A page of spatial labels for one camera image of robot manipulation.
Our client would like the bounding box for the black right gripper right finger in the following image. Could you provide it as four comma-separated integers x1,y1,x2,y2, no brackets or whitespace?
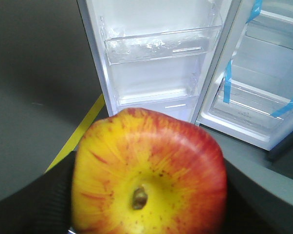
222,161,293,234

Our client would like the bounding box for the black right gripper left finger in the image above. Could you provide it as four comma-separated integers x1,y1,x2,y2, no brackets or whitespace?
0,151,76,234

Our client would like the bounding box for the red yellow apple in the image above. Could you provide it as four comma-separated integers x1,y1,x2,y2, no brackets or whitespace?
72,108,227,234

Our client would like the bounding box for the fridge door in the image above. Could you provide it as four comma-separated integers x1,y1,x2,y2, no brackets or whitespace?
77,0,233,120

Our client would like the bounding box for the dark grey fridge body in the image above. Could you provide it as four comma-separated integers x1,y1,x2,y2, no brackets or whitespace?
197,0,293,155

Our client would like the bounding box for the yellow floor tape line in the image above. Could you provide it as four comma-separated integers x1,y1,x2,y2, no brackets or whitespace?
45,94,105,172

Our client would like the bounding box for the middle clear door bin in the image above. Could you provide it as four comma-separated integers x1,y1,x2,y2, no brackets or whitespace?
104,8,223,65

